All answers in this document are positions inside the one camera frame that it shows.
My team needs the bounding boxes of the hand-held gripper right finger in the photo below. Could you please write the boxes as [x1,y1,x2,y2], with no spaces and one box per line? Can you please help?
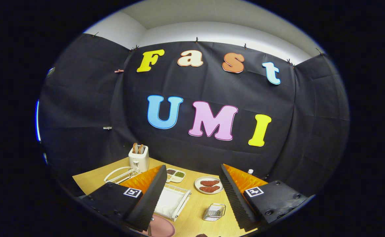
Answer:
[219,164,315,231]

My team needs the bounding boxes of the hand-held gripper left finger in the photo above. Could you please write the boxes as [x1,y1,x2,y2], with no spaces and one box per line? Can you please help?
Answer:
[81,165,167,232]

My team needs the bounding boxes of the white wire dish rack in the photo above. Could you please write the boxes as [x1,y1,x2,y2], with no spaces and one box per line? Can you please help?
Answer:
[104,166,192,222]

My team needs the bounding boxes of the metal wire basket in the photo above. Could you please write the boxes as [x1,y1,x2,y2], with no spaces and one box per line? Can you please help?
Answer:
[202,203,226,222]

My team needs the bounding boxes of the pink plate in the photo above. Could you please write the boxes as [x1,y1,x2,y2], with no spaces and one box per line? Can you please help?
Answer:
[142,214,176,237]

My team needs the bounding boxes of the white divided dish with beans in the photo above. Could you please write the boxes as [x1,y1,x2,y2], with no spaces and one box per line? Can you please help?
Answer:
[166,168,186,183]

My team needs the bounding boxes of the white plate with meat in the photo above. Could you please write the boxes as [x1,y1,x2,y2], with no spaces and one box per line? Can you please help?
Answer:
[194,176,224,195]

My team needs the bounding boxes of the white toaster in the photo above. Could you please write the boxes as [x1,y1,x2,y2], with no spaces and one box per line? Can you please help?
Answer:
[128,145,149,172]

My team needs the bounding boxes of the black backdrop cloth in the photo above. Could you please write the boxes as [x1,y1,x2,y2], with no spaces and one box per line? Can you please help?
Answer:
[38,33,350,198]

